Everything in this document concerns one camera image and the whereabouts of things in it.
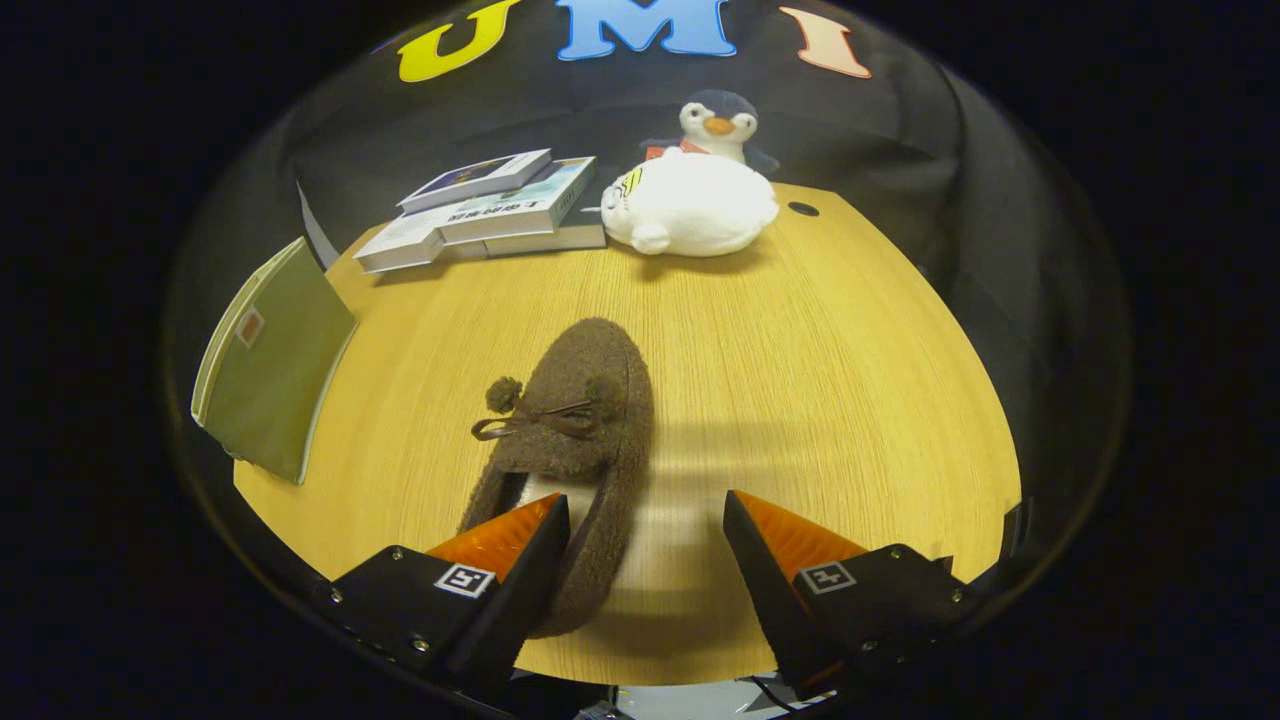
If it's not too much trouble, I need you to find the white seal plush toy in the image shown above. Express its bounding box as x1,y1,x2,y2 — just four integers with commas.
600,147,780,258

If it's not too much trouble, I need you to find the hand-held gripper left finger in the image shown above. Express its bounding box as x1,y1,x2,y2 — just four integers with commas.
315,493,571,696

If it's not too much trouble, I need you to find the brown fuzzy shoe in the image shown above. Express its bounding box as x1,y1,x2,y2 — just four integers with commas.
457,317,657,640

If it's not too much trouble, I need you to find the green storage box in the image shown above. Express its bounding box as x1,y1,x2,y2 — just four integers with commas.
190,237,360,487

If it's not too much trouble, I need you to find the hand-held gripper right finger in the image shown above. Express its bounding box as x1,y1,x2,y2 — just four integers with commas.
723,490,976,701

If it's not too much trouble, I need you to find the small white book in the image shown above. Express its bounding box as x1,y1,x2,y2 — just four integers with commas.
396,148,554,215

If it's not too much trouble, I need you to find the penguin plush toy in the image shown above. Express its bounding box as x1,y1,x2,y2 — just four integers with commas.
639,88,782,177

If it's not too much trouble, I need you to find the light blue cover book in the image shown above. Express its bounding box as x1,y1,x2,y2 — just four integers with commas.
436,155,599,247

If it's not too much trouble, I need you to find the black cover book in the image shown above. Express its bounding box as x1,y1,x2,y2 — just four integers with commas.
484,175,610,259

